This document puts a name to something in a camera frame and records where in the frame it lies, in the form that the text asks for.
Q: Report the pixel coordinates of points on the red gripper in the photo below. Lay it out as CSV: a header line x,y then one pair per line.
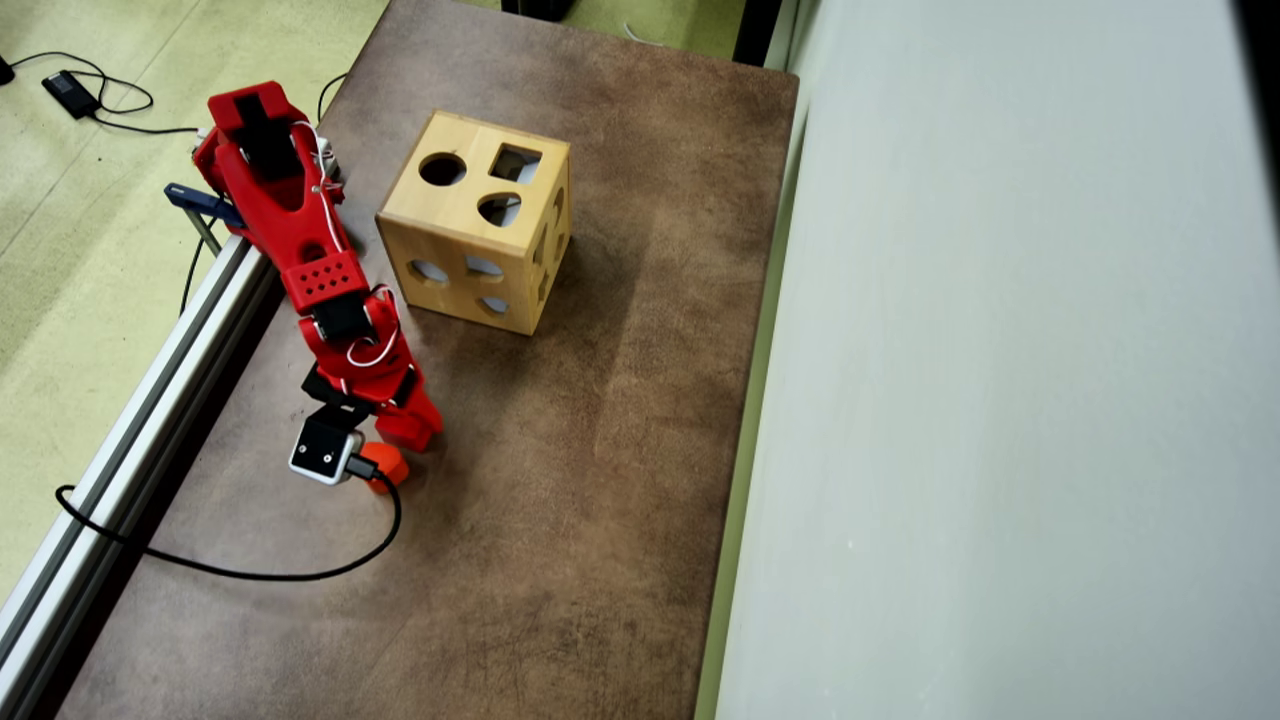
x,y
412,427

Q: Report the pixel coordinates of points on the red robot arm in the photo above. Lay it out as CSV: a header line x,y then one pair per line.
x,y
290,230

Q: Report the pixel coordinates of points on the wooden shape sorter box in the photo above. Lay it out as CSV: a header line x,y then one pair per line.
x,y
450,215

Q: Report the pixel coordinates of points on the black box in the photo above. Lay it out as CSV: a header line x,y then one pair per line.
x,y
538,8

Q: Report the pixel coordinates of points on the orange rounded triangle block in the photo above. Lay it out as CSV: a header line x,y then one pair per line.
x,y
392,458

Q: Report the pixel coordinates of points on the blue clamp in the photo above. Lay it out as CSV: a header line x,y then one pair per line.
x,y
200,200

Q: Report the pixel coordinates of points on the black power adapter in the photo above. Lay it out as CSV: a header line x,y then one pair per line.
x,y
70,93

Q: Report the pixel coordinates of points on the white partition panel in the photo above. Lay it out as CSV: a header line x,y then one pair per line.
x,y
1000,400

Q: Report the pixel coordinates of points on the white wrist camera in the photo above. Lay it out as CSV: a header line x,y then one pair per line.
x,y
322,450

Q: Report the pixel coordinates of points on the aluminium profile rail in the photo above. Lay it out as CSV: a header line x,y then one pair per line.
x,y
125,475

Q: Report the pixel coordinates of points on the dark vertical post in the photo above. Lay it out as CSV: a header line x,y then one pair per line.
x,y
757,30

